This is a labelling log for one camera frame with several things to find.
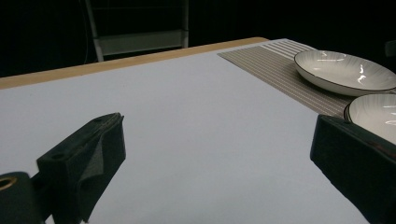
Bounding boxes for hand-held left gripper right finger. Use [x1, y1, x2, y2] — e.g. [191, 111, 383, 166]
[309, 114, 396, 224]

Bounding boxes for white metal stand frame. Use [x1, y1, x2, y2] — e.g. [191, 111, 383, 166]
[84, 0, 191, 63]

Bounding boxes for wooden table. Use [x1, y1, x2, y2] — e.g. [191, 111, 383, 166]
[0, 36, 270, 91]

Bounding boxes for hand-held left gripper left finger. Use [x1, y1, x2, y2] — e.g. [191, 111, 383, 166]
[36, 112, 127, 224]

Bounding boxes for white plate with black rim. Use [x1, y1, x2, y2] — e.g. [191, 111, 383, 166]
[293, 49, 396, 98]
[343, 93, 396, 146]

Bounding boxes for white table board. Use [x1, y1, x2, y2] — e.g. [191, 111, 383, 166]
[0, 37, 372, 224]

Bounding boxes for striped grey placemat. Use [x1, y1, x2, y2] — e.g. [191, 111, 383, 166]
[217, 37, 357, 119]

